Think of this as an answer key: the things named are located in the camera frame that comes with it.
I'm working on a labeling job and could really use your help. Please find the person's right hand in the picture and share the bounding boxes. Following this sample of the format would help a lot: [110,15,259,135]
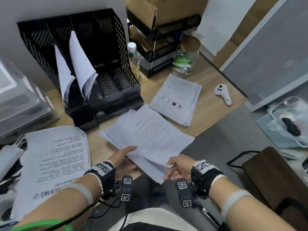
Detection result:
[163,155,193,183]

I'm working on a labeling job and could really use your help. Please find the person's left hand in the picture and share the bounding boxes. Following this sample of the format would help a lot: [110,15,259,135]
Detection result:
[109,146,138,177]

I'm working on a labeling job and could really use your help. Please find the person's right forearm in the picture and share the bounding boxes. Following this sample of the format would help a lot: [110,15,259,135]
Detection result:
[209,175,299,231]

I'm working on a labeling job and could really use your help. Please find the person's left forearm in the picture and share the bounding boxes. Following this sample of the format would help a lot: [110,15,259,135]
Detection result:
[14,175,107,231]

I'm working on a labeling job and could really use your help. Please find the person's dark trousers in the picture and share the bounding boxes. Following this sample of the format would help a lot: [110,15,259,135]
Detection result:
[125,174,178,213]

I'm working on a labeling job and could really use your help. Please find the black mesh file organizer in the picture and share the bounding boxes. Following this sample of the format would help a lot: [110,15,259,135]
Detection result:
[17,8,144,131]

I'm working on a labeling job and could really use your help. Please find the person's white shirt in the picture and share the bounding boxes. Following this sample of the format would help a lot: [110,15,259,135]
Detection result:
[108,208,198,231]

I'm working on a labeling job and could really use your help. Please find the printed paper stack with pictures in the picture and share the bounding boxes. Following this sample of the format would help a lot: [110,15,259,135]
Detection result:
[149,73,203,127]

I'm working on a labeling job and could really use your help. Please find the printed paper stack, large heading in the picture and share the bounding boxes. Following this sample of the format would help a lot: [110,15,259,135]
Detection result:
[11,126,92,222]

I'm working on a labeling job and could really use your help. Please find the white handheld controller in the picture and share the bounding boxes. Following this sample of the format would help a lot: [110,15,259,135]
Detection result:
[214,84,232,106]

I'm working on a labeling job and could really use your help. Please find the clear bottle with white cap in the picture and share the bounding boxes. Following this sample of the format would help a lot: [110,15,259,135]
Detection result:
[127,42,141,80]

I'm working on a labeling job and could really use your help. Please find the wide white paper bundle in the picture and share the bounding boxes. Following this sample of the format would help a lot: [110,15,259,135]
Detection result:
[69,30,99,102]

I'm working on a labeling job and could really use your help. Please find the narrow white paper bundle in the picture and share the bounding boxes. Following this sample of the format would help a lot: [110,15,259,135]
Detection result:
[54,44,76,104]

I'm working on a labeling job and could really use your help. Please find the brown wooden stool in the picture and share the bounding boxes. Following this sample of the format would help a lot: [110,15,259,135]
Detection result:
[242,146,308,231]

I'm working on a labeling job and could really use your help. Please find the black mesh tray rack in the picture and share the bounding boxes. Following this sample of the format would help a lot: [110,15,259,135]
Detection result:
[127,9,202,79]

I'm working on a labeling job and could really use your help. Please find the glass jar with wooden lid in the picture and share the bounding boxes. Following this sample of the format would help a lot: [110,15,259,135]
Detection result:
[172,35,201,75]

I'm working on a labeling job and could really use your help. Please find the translucent plastic bag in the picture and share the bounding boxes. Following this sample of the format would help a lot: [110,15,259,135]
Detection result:
[255,95,308,158]

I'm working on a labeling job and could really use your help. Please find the green wristband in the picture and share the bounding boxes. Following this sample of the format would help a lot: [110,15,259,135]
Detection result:
[9,219,73,231]

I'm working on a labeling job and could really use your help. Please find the clear plastic storage box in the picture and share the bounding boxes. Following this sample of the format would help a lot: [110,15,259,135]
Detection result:
[0,60,61,145]

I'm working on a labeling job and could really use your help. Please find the small black device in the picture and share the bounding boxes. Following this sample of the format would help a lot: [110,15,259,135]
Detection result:
[281,117,302,137]

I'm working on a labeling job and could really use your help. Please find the brown cardboard box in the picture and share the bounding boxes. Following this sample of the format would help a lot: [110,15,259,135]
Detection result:
[125,0,210,30]

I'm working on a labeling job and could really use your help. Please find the right wrist camera with markers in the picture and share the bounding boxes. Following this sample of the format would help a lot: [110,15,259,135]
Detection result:
[175,178,196,209]

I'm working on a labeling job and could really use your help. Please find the wrist camera with markers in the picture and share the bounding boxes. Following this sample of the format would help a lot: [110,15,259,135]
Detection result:
[113,175,133,202]
[175,178,196,209]

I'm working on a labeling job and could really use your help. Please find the black left wrist strap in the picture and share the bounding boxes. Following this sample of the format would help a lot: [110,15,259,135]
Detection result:
[83,161,116,194]

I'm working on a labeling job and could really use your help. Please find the black wrist strap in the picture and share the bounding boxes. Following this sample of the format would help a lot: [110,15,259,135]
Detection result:
[191,160,227,198]
[83,161,116,194]

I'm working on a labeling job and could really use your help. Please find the black right wrist strap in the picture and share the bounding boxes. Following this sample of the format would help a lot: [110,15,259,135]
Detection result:
[191,160,227,198]

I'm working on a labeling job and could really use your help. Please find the left wrist camera with markers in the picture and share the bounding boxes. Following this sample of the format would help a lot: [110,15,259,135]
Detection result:
[113,175,133,202]

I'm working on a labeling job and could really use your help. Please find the black metal wire frame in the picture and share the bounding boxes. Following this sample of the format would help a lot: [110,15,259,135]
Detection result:
[226,150,261,167]

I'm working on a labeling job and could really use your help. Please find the black cable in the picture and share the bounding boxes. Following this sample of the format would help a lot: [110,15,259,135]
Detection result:
[45,193,128,231]

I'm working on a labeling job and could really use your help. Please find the grey panel with white frame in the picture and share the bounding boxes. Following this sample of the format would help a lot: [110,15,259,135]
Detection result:
[219,0,308,112]

